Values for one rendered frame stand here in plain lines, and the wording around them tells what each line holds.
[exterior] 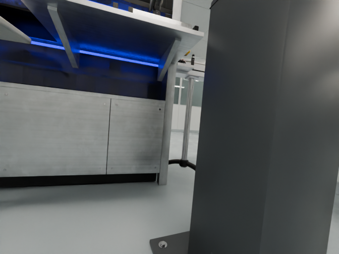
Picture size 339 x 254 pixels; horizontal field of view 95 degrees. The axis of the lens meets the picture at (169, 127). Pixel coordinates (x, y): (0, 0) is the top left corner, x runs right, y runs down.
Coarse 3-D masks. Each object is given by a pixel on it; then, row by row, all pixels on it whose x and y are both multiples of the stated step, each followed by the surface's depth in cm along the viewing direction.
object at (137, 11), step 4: (136, 12) 63; (140, 12) 64; (144, 12) 64; (148, 16) 65; (152, 16) 65; (156, 16) 66; (160, 16) 66; (160, 20) 66; (164, 20) 67; (168, 20) 67; (172, 20) 68; (176, 20) 68; (176, 24) 68; (180, 24) 69; (184, 24) 69; (188, 24) 70
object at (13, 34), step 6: (0, 18) 56; (0, 24) 57; (6, 24) 59; (0, 30) 62; (6, 30) 61; (12, 30) 62; (18, 30) 65; (0, 36) 67; (6, 36) 67; (12, 36) 66; (18, 36) 66; (24, 36) 68; (24, 42) 71; (30, 42) 72
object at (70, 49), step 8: (48, 8) 57; (56, 8) 58; (56, 16) 60; (56, 24) 63; (64, 24) 66; (64, 32) 67; (64, 40) 71; (72, 40) 77; (72, 48) 78; (72, 56) 81; (72, 64) 86
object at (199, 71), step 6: (192, 54) 122; (186, 60) 124; (192, 60) 122; (198, 66) 125; (204, 66) 126; (180, 72) 121; (186, 72) 122; (192, 72) 124; (198, 72) 125; (204, 72) 127
